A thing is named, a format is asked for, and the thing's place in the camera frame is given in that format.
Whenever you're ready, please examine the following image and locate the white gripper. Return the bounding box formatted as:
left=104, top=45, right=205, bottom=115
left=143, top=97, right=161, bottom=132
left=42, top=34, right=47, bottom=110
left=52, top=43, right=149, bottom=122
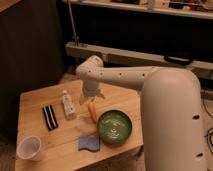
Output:
left=79, top=80, right=105, bottom=105

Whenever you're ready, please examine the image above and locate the orange pepper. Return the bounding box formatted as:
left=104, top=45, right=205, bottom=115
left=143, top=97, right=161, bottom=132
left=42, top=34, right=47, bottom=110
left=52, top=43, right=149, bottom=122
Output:
left=88, top=101, right=97, bottom=123

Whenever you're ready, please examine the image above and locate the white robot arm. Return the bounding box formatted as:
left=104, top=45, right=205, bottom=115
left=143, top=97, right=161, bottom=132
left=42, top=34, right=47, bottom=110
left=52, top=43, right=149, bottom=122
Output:
left=76, top=56, right=207, bottom=171

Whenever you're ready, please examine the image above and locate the green ceramic bowl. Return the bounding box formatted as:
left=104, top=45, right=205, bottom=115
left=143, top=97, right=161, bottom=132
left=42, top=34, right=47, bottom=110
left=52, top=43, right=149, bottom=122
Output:
left=97, top=110, right=132, bottom=145

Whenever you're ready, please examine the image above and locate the translucent ceramic cup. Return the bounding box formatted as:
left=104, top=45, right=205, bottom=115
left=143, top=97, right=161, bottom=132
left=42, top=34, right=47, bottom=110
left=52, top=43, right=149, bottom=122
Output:
left=17, top=136, right=43, bottom=161

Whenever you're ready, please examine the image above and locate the small white bottle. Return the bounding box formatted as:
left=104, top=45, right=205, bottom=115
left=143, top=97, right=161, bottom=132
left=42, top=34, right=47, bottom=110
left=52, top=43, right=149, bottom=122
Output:
left=62, top=90, right=76, bottom=120

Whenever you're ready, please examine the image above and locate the wooden shelf beam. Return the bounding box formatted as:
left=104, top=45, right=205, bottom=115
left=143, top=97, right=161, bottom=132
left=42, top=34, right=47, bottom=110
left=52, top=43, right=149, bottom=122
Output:
left=65, top=42, right=213, bottom=80

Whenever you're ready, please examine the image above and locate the wooden table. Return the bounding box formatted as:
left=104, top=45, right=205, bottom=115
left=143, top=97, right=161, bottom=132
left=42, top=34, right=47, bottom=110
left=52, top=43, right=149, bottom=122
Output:
left=15, top=80, right=143, bottom=171

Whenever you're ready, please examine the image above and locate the blue sponge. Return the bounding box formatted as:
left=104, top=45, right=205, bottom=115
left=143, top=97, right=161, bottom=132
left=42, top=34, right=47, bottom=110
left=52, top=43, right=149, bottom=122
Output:
left=78, top=136, right=100, bottom=152

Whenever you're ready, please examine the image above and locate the metal pole stand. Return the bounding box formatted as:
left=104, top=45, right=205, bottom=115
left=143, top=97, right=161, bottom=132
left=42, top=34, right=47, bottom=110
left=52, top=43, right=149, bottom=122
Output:
left=67, top=0, right=86, bottom=47

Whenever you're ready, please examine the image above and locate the black handle on shelf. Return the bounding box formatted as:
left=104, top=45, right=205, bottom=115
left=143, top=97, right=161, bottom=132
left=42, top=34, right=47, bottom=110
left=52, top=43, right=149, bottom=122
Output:
left=164, top=56, right=193, bottom=66

